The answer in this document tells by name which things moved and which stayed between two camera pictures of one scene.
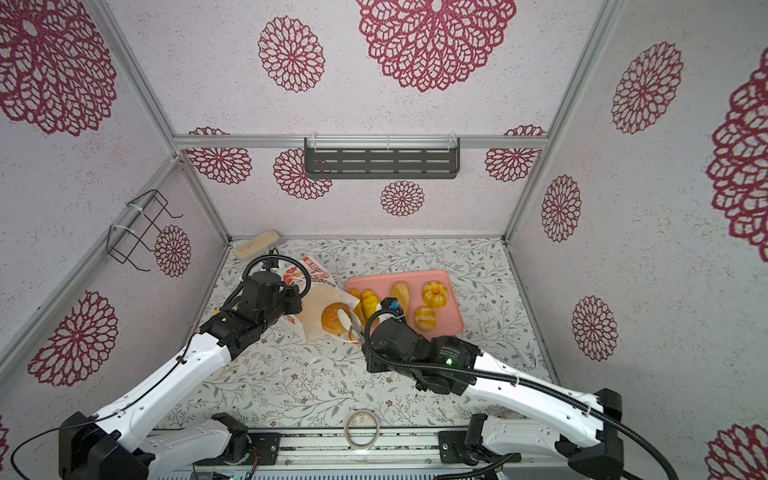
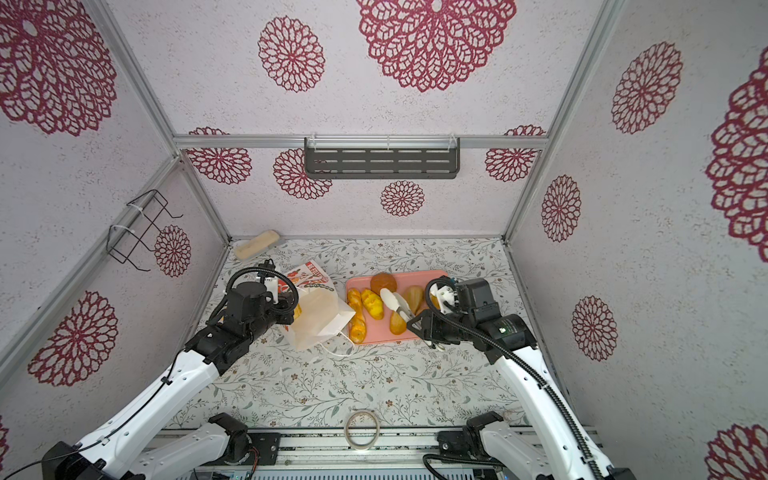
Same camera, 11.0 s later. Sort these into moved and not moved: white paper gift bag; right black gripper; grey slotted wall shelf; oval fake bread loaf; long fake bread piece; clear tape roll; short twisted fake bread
Moved: oval fake bread loaf; right black gripper; white paper gift bag
Not moved: long fake bread piece; short twisted fake bread; clear tape roll; grey slotted wall shelf
